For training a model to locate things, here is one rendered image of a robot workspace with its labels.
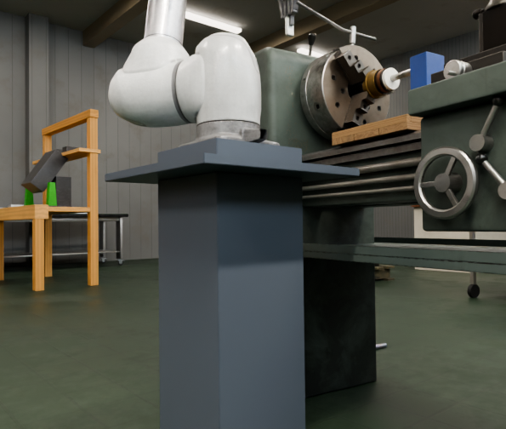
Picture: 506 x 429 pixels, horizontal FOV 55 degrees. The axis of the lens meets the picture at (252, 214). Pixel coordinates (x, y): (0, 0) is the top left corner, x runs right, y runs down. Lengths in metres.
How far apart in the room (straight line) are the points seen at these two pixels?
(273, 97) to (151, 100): 0.63
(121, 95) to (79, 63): 8.00
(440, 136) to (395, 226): 9.09
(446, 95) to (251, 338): 0.66
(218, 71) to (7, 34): 7.97
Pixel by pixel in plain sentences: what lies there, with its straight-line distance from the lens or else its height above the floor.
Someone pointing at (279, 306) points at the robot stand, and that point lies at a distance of 1.12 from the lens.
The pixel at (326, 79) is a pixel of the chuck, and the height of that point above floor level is 1.10.
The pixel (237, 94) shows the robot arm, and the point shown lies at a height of 0.92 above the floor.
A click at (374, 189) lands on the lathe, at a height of 0.72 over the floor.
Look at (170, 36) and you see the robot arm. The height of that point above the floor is 1.10.
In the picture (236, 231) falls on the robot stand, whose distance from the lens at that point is 1.03.
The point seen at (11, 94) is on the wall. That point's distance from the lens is 8.77.
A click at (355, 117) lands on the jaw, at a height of 0.97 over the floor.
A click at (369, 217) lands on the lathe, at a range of 1.96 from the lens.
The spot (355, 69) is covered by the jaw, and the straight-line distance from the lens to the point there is 1.71.
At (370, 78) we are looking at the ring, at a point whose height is 1.09.
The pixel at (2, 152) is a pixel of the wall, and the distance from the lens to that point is 8.57.
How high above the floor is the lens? 0.62
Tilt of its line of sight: 1 degrees up
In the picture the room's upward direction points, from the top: 1 degrees counter-clockwise
